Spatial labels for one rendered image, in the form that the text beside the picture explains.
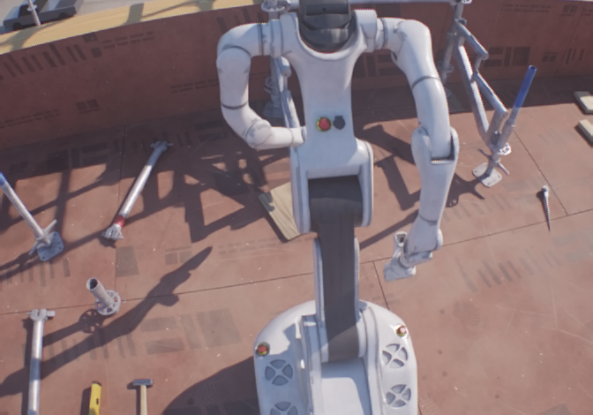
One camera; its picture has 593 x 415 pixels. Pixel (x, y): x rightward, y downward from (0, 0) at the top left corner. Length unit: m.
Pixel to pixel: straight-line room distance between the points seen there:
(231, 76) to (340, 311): 0.72
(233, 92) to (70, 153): 1.83
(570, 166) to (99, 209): 2.82
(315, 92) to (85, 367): 1.53
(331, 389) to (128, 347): 0.99
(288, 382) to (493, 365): 0.96
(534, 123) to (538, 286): 1.27
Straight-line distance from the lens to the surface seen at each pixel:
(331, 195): 1.15
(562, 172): 2.92
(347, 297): 1.29
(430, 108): 1.04
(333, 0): 1.08
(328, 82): 1.08
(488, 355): 2.05
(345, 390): 1.40
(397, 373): 1.53
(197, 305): 2.02
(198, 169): 2.47
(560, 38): 3.54
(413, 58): 1.11
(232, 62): 1.12
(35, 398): 2.10
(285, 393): 1.49
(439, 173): 1.05
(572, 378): 2.22
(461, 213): 2.38
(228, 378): 1.88
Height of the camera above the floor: 1.80
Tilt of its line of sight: 51 degrees down
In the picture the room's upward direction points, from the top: straight up
